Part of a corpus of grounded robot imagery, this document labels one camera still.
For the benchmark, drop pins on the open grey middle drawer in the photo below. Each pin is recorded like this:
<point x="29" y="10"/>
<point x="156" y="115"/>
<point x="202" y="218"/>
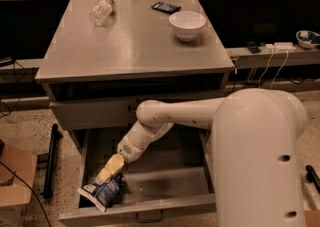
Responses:
<point x="170" y="179"/>

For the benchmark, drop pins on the black calculator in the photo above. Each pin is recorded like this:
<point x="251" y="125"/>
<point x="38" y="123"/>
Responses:
<point x="165" y="8"/>

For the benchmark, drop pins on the white power strip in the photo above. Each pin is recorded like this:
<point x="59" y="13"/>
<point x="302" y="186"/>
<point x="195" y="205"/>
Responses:
<point x="281" y="46"/>

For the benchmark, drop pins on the black object right floor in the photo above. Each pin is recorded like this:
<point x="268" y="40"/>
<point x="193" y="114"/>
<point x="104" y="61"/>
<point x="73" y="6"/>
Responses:
<point x="313" y="177"/>

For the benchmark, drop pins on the black bar on floor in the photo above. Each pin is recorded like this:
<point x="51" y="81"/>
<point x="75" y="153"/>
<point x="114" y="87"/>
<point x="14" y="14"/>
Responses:
<point x="56" y="135"/>

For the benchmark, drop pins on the cardboard box left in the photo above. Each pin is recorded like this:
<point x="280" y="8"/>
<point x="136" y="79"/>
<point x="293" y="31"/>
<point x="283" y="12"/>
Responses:
<point x="17" y="173"/>

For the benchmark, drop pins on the cardboard box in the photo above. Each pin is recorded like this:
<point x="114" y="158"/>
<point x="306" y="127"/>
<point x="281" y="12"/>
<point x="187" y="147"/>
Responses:
<point x="312" y="218"/>
<point x="17" y="173"/>

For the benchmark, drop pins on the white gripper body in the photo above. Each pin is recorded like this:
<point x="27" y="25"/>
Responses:
<point x="131" y="149"/>

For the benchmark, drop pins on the grey drawer cabinet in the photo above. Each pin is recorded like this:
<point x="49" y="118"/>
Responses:
<point x="134" y="53"/>

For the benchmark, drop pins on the cardboard box bottom right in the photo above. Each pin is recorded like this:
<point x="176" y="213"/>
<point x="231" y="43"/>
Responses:
<point x="312" y="218"/>

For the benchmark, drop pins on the closed grey upper drawer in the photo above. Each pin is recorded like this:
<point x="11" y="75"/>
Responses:
<point x="114" y="111"/>

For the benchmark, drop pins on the white ceramic bowl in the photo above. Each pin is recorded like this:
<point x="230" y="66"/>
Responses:
<point x="187" y="25"/>

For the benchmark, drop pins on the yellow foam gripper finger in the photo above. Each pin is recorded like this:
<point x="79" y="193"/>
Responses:
<point x="103" y="176"/>
<point x="113" y="166"/>

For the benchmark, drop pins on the blue chip bag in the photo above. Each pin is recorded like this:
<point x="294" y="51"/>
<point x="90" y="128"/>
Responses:
<point x="102" y="195"/>

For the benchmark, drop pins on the black device on ledge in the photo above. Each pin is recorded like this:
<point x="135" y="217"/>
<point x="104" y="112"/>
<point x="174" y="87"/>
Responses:
<point x="253" y="47"/>

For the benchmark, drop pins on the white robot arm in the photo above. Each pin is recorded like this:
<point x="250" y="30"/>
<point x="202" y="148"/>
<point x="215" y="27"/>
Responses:
<point x="254" y="152"/>

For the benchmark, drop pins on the clear glass jar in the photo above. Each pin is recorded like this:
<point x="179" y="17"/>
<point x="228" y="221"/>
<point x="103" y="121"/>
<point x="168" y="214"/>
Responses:
<point x="101" y="11"/>

